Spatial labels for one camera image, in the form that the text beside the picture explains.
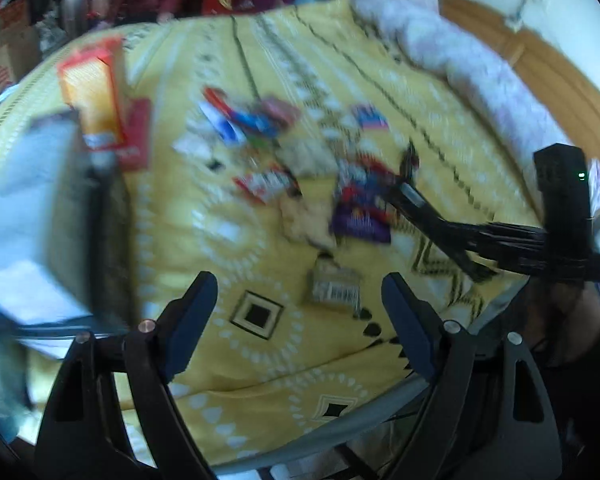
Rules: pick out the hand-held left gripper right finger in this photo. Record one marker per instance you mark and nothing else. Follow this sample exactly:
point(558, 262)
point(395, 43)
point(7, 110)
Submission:
point(405, 315)

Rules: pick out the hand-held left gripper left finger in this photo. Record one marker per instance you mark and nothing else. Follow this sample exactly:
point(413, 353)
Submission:
point(195, 320)

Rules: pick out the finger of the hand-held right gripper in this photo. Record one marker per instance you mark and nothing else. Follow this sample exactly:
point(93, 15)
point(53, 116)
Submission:
point(420, 205)
point(472, 262)

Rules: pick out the light blue plastic basin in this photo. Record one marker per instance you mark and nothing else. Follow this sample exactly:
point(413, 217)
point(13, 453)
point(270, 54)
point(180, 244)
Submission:
point(25, 200)

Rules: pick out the person's right forearm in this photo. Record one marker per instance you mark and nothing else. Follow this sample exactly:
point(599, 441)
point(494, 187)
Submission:
point(590, 400)

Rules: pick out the person's right hand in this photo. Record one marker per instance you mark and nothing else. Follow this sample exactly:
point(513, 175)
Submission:
point(575, 320)

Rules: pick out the purple snack packet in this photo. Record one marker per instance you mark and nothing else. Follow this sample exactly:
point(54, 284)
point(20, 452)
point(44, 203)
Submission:
point(360, 227)

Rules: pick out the silver barcode packet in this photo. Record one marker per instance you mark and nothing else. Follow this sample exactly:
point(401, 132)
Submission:
point(335, 285)

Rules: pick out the yellow patterned blanket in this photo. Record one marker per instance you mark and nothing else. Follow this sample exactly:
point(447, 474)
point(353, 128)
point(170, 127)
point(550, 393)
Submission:
point(430, 125)

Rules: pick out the beige snack packet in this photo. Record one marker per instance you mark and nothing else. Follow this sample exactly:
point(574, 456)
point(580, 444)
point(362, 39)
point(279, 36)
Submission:
point(305, 155)
point(305, 220)

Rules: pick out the wooden headboard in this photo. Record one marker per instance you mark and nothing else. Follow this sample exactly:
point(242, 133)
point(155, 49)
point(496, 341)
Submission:
point(555, 75)

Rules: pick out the pink white rolled quilt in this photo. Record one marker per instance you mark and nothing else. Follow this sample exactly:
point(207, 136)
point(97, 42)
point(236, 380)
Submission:
point(455, 50)

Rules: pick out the pink snack packet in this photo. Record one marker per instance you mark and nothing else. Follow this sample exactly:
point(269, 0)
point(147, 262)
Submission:
point(280, 110)

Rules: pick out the dark blue snack packet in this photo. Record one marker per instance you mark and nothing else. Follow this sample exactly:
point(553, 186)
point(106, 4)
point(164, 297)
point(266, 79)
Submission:
point(255, 122)

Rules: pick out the red white blue snack packet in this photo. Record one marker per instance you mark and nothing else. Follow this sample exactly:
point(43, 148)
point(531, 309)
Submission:
point(220, 115)

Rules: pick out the orange cardboard snack box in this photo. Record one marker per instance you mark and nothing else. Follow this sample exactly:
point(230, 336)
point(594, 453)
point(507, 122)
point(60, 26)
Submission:
point(92, 95)

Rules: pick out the small brown cardboard box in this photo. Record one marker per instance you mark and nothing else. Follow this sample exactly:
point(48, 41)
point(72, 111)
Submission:
point(20, 25)

